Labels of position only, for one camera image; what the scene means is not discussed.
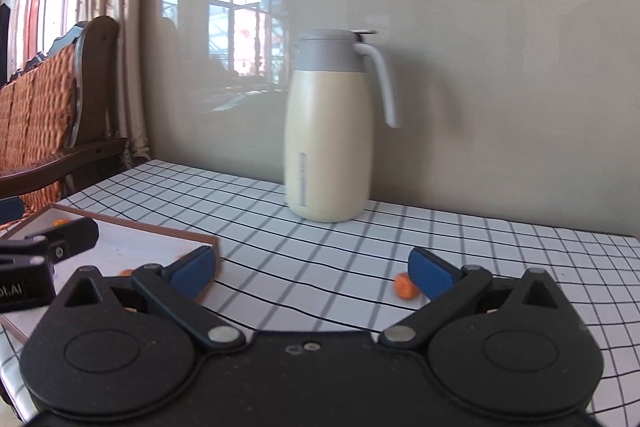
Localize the dark wooden woven-back chair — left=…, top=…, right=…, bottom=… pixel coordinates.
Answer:
left=0, top=16, right=129, bottom=228

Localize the cream thermos jug grey lid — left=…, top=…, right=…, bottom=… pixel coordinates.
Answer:
left=283, top=29, right=401, bottom=224

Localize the white black checked tablecloth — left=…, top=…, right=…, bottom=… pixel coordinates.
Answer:
left=0, top=159, right=640, bottom=427

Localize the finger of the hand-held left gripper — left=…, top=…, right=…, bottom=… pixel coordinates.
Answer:
left=0, top=196, right=26, bottom=223
left=0, top=219, right=99, bottom=264

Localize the white tray brown rim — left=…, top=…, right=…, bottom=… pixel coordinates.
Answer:
left=0, top=203, right=221, bottom=343

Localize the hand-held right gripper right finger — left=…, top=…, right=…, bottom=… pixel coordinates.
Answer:
left=378, top=248, right=571, bottom=350

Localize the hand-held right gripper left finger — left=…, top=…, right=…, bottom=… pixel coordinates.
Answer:
left=62, top=246, right=247, bottom=354

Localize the carrot piece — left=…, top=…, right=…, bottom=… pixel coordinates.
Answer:
left=393, top=273, right=420, bottom=300

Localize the beige curtain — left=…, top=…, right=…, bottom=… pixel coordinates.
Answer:
left=75, top=0, right=152, bottom=168

